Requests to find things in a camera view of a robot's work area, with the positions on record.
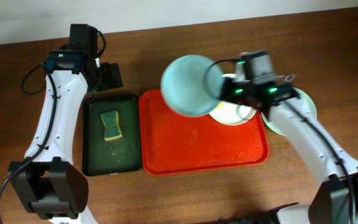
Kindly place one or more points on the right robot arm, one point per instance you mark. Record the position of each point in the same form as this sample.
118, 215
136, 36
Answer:
336, 172

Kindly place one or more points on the dark green plastic tray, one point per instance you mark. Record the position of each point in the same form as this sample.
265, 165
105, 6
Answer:
100, 156

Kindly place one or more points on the cream white plate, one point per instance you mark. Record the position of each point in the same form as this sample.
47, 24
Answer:
229, 113

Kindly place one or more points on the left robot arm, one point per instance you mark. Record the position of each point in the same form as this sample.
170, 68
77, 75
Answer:
46, 181

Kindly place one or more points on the pale green plate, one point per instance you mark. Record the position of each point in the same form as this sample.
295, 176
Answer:
302, 95

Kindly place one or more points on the green and yellow sponge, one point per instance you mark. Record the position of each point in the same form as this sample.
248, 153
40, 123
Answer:
110, 122

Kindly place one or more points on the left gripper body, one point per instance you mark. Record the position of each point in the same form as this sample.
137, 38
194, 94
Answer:
109, 76

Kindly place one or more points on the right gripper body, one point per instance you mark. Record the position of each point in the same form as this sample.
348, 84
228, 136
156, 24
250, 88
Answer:
226, 92

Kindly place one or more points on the light blue plate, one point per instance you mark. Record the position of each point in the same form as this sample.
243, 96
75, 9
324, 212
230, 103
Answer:
191, 85

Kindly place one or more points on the red plastic tray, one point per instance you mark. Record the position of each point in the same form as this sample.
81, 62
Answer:
175, 144

